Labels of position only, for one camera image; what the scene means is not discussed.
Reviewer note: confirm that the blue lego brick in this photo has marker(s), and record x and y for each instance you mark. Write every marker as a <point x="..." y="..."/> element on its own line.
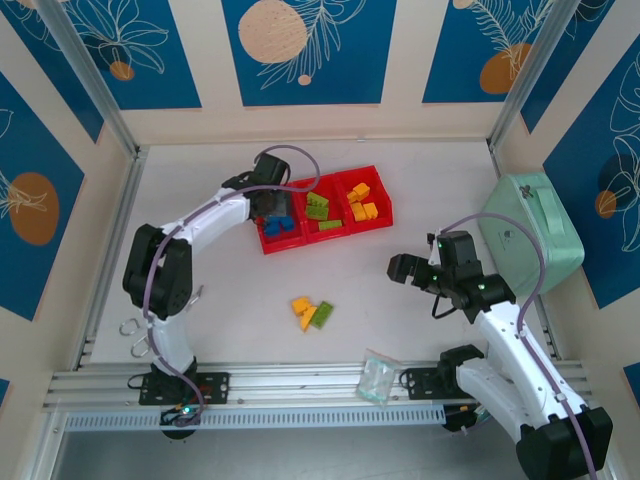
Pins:
<point x="287" y="223"/>
<point x="272" y="228"/>

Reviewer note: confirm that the red plastic bin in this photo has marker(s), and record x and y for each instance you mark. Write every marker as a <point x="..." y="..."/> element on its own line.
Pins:
<point x="340" y="207"/>
<point x="285" y="242"/>
<point x="382" y="200"/>

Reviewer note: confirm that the green lego brick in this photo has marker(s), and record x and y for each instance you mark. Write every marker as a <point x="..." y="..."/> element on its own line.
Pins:
<point x="318" y="199"/>
<point x="324" y="315"/>
<point x="330" y="225"/>
<point x="316" y="213"/>

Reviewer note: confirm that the black arm base clamp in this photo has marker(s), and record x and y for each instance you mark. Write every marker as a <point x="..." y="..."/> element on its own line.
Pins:
<point x="175" y="435"/>
<point x="455" y="425"/>

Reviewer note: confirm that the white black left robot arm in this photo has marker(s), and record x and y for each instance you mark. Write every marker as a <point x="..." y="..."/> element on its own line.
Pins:
<point x="215" y="222"/>

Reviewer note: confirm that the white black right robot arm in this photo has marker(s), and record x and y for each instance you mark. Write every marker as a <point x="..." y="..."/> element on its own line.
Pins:
<point x="502" y="345"/>

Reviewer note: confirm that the mint green zip case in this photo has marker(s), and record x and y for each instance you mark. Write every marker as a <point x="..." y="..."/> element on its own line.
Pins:
<point x="510" y="250"/>

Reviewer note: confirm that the clear plastic bag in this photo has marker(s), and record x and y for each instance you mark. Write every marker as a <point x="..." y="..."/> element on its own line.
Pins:
<point x="376" y="380"/>

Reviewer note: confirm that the wide aluminium frame rail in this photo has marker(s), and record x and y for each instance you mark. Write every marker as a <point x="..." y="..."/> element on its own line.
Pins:
<point x="300" y="380"/>

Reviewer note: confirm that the aluminium frame post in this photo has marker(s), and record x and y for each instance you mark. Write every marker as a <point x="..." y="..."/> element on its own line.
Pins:
<point x="90" y="75"/>
<point x="533" y="75"/>

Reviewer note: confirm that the aluminium frame leg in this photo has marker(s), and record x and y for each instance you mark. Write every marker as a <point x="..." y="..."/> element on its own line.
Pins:
<point x="50" y="445"/>

